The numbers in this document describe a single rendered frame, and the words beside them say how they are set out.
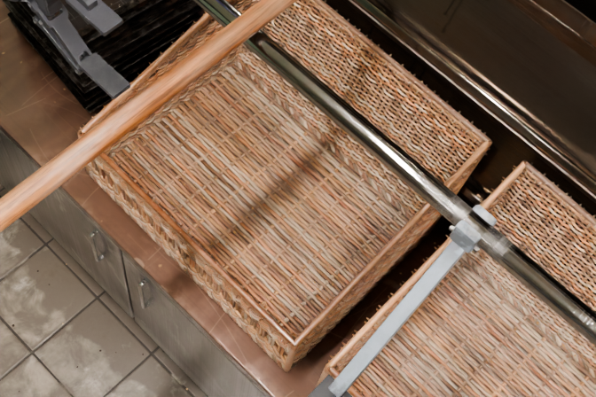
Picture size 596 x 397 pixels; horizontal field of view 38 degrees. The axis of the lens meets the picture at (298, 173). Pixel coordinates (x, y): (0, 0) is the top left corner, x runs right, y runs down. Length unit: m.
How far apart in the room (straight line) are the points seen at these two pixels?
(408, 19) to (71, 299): 1.17
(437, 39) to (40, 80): 0.83
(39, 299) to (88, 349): 0.18
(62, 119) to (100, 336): 0.64
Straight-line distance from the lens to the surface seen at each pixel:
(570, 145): 1.44
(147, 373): 2.18
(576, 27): 1.31
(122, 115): 1.05
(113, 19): 1.07
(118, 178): 1.59
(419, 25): 1.49
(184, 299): 1.61
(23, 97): 1.84
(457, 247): 1.09
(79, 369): 2.20
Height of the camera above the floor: 2.10
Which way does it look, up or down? 61 degrees down
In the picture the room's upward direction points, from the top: 12 degrees clockwise
